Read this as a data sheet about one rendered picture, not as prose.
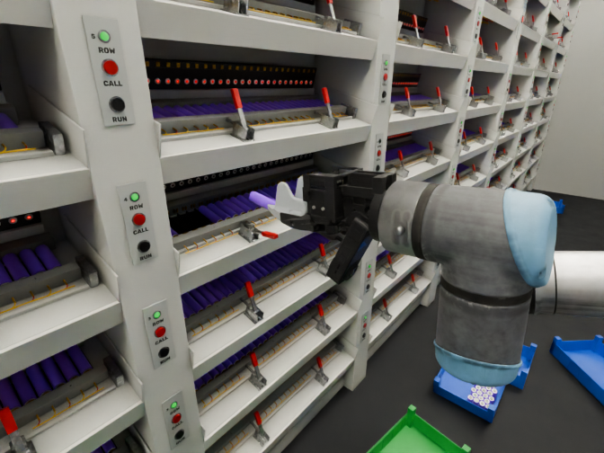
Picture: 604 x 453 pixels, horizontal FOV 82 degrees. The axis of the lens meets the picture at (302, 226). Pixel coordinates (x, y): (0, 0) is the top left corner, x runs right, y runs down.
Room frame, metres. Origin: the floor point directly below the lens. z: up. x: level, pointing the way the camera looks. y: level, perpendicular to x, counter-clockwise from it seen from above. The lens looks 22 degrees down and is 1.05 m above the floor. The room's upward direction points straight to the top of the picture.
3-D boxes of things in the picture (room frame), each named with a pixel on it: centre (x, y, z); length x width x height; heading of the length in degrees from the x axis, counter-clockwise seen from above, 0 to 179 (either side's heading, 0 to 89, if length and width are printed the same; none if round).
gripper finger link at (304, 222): (0.47, -0.01, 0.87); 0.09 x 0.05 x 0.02; 54
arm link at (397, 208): (0.40, -0.13, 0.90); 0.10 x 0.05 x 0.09; 139
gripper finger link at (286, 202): (0.50, 0.03, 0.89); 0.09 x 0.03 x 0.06; 54
